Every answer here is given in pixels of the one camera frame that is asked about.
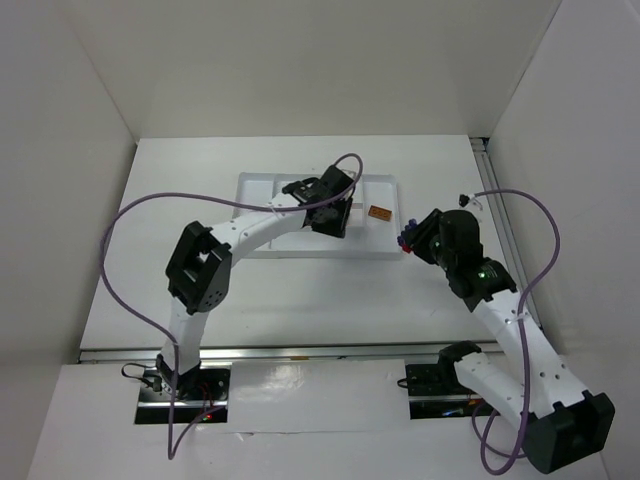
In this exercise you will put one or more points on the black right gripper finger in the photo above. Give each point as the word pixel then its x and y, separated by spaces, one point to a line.
pixel 428 252
pixel 424 231

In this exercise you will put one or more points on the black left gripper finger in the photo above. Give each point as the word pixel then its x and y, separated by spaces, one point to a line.
pixel 327 227
pixel 346 206

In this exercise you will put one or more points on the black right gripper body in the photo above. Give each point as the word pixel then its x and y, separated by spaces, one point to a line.
pixel 425 235

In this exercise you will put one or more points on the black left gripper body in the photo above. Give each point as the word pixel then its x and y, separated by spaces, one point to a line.
pixel 329 223

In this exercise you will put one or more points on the purple lego plate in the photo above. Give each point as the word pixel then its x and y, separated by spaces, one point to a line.
pixel 406 233

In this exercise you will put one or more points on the orange lego plate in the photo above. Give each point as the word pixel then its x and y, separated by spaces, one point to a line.
pixel 380 213

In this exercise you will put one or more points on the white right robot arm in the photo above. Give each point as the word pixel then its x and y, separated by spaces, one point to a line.
pixel 557 419

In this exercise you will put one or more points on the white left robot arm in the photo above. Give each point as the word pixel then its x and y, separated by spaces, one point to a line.
pixel 199 269

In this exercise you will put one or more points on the white compartment tray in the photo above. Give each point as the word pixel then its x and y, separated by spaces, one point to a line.
pixel 366 237

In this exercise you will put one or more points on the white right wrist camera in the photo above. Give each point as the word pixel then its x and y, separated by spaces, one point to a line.
pixel 469 201

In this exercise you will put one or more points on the aluminium side rail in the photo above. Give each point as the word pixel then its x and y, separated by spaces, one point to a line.
pixel 497 206

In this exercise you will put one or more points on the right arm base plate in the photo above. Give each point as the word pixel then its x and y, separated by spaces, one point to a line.
pixel 431 397

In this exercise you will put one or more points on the aluminium front rail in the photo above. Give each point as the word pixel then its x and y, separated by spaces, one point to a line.
pixel 223 354

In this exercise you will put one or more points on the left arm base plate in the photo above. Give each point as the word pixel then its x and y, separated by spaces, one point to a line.
pixel 209 393

